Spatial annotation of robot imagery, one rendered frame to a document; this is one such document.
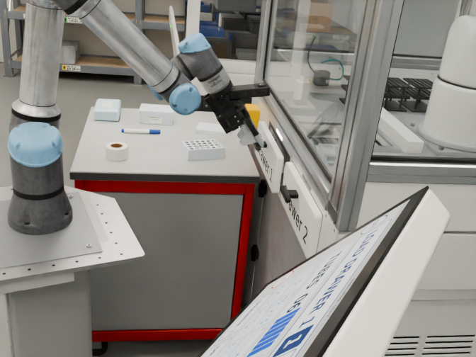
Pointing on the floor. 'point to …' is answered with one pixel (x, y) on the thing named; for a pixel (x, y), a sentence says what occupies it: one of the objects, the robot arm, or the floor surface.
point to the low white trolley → (168, 229)
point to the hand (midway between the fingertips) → (261, 140)
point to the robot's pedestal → (54, 312)
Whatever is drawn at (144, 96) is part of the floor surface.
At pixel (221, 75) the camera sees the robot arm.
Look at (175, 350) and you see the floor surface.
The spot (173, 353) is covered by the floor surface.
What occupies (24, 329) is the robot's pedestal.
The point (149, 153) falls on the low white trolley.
